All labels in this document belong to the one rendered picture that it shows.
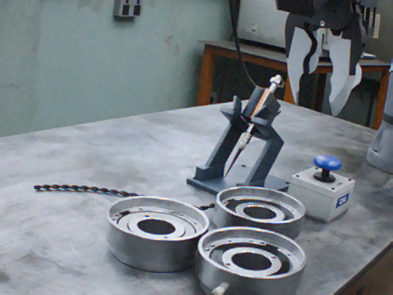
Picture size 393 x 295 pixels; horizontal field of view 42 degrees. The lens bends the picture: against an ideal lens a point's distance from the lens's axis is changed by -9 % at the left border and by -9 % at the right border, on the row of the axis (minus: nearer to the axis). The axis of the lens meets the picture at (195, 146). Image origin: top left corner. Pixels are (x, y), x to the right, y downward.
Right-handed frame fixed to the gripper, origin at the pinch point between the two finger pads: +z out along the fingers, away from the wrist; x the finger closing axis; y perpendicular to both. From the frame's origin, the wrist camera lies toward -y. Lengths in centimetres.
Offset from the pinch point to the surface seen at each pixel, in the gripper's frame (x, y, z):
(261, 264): -4.3, -13.1, 14.5
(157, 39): 162, 145, 19
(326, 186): -0.6, 7.0, 11.8
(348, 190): -2.3, 11.2, 12.7
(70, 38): 162, 89, 17
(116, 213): 10.9, -18.4, 13.4
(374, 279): -1, 44, 41
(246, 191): 6.2, -1.7, 12.8
